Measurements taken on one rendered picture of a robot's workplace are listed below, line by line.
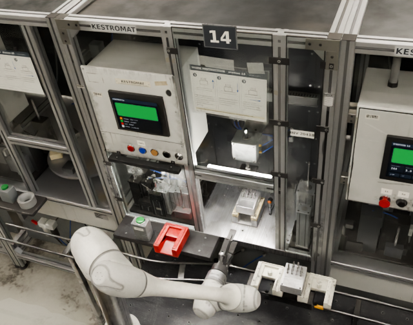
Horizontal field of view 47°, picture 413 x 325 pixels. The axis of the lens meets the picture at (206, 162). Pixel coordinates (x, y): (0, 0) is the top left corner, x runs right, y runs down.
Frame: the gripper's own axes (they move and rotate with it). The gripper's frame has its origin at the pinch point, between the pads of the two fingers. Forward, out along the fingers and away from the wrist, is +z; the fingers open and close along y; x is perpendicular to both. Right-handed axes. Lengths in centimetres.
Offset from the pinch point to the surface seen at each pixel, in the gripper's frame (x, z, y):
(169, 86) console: 23, 6, 78
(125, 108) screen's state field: 44, 4, 66
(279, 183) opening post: -20.3, 8.6, 34.1
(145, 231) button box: 43.5, -5.9, -1.4
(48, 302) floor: 137, -10, -100
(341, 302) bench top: -52, 3, -32
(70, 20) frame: 61, 7, 102
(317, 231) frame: -37.7, 7.6, 9.6
